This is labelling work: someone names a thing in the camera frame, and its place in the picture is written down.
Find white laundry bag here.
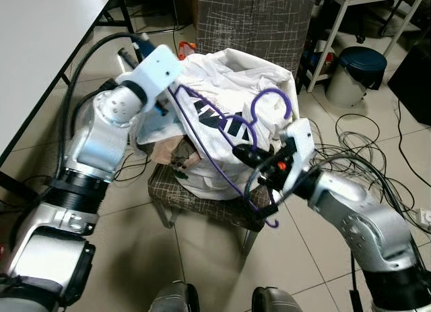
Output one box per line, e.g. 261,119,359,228
133,47,302,202

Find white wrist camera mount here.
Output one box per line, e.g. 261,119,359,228
116,44,183,114
279,118,317,195

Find grey left robot foot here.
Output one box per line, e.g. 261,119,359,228
148,280,201,312

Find grey right robot foot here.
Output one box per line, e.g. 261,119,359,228
251,286,304,312

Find patterned brown garment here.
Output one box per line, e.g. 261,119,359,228
150,135,203,177

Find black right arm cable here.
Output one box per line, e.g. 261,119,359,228
242,150,431,312

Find navy lid trash bin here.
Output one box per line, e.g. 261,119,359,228
325,46,389,109

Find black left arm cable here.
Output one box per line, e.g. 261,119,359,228
56,32,154,181

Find white table black legs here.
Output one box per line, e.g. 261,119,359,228
0,0,132,205

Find black box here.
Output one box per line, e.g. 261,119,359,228
387,37,431,127

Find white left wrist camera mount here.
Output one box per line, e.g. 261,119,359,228
116,44,183,114

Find white power strip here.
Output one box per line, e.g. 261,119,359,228
418,208,431,230

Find black floor cable tangle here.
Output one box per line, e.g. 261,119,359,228
296,108,431,235

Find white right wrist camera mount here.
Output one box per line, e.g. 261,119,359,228
279,118,317,195

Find purple clothes hanger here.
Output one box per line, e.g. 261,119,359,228
168,85,295,230

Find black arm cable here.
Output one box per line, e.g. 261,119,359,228
242,150,431,312
56,32,154,181

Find grey robot foot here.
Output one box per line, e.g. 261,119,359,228
251,286,304,312
148,280,201,312

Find brown plaid chair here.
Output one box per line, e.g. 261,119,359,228
147,0,319,257

